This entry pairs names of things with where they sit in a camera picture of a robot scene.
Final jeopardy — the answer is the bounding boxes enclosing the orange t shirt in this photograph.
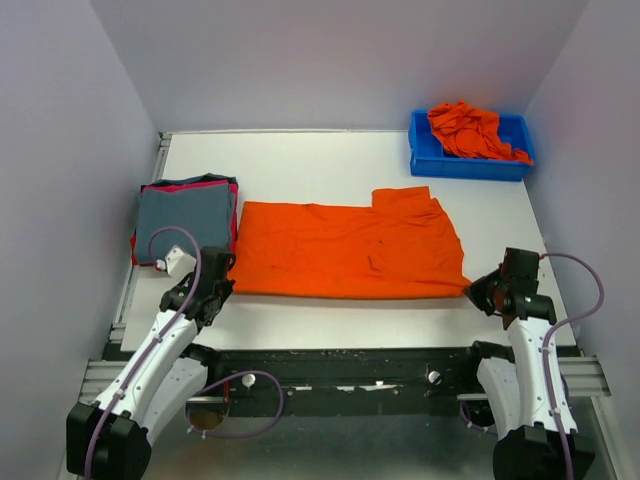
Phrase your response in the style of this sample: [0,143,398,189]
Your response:
[427,100,533,165]
[231,186,470,300]

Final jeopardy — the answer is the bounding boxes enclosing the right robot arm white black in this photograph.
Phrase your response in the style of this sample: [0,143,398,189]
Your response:
[459,248,595,479]

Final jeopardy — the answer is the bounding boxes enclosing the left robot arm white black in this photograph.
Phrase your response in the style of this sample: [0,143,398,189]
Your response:
[66,247,235,479]

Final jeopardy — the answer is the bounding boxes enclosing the folded grey-blue t shirt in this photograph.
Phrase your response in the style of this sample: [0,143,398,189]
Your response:
[132,183,237,265]

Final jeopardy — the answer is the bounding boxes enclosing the folded red t shirt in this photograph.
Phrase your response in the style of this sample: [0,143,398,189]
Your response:
[130,233,141,266]

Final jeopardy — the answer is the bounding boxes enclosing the folded dark teal t shirt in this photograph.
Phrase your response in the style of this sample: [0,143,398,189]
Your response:
[148,173,237,187]

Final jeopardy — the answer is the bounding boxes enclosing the blue plastic bin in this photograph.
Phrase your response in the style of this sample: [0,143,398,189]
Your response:
[408,110,535,182]

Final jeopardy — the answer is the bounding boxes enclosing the crumpled orange t shirt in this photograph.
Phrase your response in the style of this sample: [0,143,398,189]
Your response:
[427,100,533,165]

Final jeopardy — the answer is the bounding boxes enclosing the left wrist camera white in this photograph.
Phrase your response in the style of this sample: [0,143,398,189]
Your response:
[155,245,197,280]

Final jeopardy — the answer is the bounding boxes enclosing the black mounting base rail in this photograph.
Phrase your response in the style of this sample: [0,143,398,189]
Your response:
[102,344,584,419]

